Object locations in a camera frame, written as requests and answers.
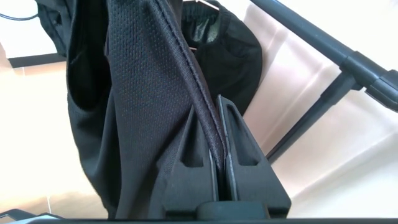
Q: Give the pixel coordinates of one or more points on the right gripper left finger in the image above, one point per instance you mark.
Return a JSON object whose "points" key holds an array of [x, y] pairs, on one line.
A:
{"points": [[186, 186]]}

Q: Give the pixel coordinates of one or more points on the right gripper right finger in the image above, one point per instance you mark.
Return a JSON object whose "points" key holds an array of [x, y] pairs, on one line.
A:
{"points": [[258, 186]]}

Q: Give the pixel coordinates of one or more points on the black garment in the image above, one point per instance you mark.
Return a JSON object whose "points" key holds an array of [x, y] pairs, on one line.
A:
{"points": [[140, 77]]}

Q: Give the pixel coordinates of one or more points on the black shorts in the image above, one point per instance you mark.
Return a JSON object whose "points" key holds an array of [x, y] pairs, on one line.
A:
{"points": [[236, 62]]}

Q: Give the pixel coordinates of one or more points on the pink clothes hanger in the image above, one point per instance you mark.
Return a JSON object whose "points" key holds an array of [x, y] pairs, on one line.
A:
{"points": [[206, 4]]}

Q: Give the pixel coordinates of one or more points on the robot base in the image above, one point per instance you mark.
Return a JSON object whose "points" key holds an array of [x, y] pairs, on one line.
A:
{"points": [[31, 216]]}

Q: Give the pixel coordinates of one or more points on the black clothes rack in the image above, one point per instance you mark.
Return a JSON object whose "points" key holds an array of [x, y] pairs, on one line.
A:
{"points": [[311, 31]]}

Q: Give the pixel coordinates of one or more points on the beige curtain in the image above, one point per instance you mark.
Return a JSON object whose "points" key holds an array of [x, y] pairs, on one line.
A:
{"points": [[326, 155]]}

